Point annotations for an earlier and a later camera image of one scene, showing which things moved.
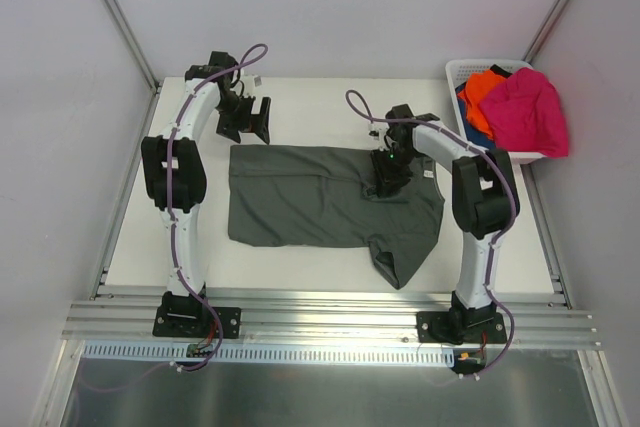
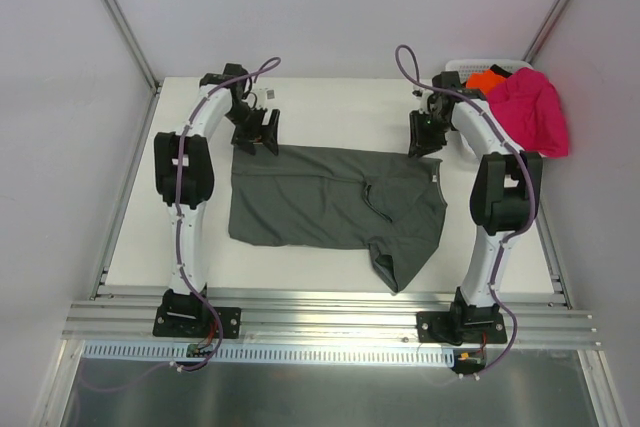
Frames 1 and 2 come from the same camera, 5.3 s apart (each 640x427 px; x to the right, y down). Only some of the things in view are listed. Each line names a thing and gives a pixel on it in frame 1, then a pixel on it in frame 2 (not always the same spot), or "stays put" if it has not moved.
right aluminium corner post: [561, 1] stays put
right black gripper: [388, 175] -> [426, 129]
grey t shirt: [303, 197] stays put
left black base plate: [194, 321] stays put
